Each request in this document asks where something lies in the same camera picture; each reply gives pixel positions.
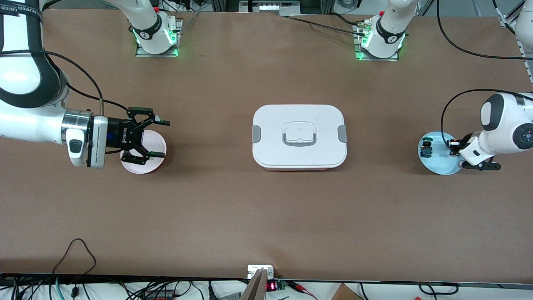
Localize white socket box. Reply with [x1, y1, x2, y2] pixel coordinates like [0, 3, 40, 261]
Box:
[247, 265, 275, 279]

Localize pale pink round plate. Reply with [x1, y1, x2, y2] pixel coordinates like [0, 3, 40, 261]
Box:
[120, 130, 167, 175]

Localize light blue round plate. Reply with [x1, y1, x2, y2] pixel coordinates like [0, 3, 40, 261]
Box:
[418, 131, 465, 176]

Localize white terminal strip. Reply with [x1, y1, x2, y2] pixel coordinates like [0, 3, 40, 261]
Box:
[239, 0, 300, 16]

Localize grey slanted bar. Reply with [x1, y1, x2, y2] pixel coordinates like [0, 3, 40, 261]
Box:
[241, 269, 268, 300]

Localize brown cardboard piece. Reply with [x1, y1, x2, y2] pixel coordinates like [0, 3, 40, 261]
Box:
[331, 283, 364, 300]

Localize red clip leads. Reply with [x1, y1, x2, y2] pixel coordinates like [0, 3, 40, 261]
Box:
[287, 281, 318, 300]

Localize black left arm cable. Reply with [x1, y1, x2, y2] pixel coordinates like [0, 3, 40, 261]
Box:
[436, 0, 533, 142]

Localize blue push-button switch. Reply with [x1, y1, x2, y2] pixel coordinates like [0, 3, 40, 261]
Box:
[419, 137, 434, 159]

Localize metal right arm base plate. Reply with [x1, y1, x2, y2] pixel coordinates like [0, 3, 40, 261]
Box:
[135, 17, 183, 58]

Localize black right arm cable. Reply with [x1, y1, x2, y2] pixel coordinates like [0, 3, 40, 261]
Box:
[0, 50, 130, 123]

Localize aluminium rail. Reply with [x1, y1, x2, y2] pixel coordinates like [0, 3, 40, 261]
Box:
[516, 33, 533, 86]

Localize thin black looped cable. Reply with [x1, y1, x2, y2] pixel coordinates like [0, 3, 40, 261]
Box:
[52, 238, 97, 278]

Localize white lunch box grey handle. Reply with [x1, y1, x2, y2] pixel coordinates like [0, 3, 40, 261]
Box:
[252, 104, 348, 171]

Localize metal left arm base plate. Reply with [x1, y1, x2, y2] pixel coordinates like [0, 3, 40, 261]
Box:
[353, 23, 400, 62]

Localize black coiled cable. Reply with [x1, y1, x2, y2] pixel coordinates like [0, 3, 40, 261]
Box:
[418, 282, 459, 295]

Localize black cable to arm base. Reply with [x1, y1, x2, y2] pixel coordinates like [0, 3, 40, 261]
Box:
[287, 12, 371, 36]

